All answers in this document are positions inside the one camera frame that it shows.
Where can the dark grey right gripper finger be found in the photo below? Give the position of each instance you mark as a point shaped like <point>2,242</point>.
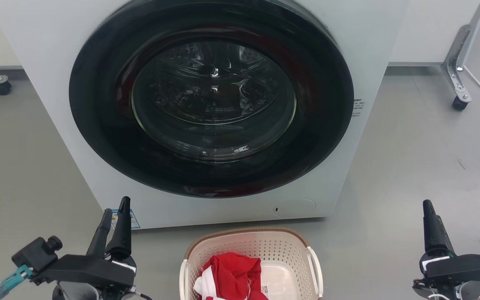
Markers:
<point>436,233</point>

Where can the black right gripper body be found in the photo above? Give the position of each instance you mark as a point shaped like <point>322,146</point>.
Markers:
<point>465,268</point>

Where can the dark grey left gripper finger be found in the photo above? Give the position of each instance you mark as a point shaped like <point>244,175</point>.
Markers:
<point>121,233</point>
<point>99,235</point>

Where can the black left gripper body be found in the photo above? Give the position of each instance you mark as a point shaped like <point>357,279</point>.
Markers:
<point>86,268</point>

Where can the cream perforated laundry basket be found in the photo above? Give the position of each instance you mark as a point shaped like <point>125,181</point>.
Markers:
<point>281,250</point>

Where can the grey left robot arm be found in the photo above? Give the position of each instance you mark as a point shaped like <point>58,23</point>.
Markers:
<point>77,291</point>

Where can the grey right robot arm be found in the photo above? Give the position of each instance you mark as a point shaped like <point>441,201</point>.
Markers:
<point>452,291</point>

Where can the white printed label sticker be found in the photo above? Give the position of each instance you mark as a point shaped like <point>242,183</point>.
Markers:
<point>264,288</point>

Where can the blue energy label sticker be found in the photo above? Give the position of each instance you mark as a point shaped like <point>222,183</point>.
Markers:
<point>135,223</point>

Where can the white garment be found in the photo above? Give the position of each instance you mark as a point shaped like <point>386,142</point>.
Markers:
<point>202,285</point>

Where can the red garment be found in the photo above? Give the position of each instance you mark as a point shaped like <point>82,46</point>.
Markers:
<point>236,275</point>

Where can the black round washer door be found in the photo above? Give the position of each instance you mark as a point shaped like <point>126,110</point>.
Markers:
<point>98,104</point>

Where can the black caster wheel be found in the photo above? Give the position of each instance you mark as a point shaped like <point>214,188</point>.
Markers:
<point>459,103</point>
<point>1,88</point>

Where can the round filter cover flap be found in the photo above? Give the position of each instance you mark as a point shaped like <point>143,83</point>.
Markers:
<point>296,207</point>

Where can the small text sticker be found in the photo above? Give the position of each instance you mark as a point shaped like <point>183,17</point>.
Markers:
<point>358,107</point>

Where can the white front-load washing machine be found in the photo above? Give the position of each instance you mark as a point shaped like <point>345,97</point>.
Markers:
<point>44,50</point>

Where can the grey metal frame leg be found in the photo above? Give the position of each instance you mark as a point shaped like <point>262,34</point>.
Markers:
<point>456,62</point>

